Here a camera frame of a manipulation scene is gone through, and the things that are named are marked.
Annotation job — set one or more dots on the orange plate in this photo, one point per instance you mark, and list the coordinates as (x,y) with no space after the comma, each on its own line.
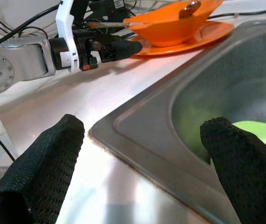
(212,32)

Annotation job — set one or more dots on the green bowl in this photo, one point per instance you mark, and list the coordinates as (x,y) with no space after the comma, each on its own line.
(263,133)

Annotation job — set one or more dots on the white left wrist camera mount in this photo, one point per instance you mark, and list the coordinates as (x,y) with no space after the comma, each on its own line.
(63,21)

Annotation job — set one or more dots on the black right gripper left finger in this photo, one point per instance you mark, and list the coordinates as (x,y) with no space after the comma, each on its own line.
(41,168)

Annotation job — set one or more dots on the orange bowl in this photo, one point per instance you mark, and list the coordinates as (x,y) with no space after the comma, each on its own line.
(165,30)

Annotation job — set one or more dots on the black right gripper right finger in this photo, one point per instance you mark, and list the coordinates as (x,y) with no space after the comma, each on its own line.
(247,175)

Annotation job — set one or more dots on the stainless steel sink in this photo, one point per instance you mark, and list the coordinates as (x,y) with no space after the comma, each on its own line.
(158,130)

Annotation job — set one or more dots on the black charger block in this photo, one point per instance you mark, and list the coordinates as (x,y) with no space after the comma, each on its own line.
(104,9)

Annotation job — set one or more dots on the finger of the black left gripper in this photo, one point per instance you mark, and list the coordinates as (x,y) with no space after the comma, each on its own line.
(125,49)

